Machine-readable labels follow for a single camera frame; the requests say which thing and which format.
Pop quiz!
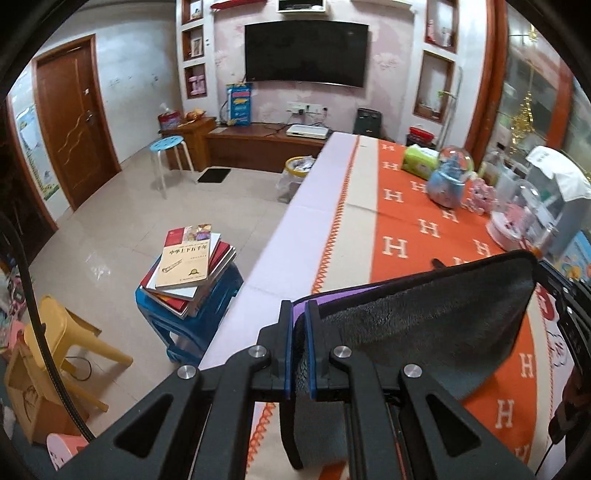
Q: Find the pink glass dome ornament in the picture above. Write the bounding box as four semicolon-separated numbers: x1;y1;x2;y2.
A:
486;180;541;251

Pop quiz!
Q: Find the blue round stool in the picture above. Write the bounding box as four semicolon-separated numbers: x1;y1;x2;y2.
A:
148;135;195;198

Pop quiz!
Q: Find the wooden TV cabinet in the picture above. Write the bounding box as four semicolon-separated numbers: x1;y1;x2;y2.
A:
160;117;325;173

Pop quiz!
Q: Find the sliding glass door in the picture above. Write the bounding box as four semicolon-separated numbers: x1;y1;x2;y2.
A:
465;1;590;176

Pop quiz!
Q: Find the stack of books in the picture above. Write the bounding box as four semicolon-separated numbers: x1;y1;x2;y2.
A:
139;224;236;319

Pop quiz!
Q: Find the black wall television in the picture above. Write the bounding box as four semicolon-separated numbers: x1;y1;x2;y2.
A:
245;20;370;88

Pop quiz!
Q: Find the black speaker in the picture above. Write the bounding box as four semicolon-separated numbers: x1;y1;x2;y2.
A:
353;108;383;139

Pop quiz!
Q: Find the brown wooden door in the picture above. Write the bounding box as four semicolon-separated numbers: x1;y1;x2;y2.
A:
31;35;121;210

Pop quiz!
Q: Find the white set-top box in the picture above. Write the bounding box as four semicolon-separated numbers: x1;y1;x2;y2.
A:
286;124;329;140

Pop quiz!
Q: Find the blue upright box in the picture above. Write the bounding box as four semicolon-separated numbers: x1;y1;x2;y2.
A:
226;83;252;126

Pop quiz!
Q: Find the orange H-pattern tablecloth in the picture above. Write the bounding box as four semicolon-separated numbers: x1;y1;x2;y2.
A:
201;134;573;479

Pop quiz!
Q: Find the blue snow globe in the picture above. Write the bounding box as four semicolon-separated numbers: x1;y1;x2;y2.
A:
427;146;474;209

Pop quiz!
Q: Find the green tissue pack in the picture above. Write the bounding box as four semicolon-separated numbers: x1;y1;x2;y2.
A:
402;144;439;180

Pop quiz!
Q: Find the blue plastic stool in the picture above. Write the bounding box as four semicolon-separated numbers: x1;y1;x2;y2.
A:
134;262;243;366

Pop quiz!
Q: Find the pink pig figurine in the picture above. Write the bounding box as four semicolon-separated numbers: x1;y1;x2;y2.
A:
464;178;497;215

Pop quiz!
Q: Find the blue children's book box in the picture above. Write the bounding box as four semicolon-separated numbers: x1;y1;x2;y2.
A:
555;230;591;281

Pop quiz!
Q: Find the white water dispenser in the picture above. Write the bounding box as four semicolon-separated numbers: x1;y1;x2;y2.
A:
526;146;590;259

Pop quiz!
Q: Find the purple and grey towel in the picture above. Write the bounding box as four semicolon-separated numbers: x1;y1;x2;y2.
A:
280;250;537;470

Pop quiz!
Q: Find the black floor scale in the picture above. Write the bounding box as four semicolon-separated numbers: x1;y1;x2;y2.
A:
197;167;231;184

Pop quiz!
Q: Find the yellow plastic chair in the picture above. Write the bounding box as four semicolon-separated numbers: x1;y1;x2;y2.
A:
24;295;133;412

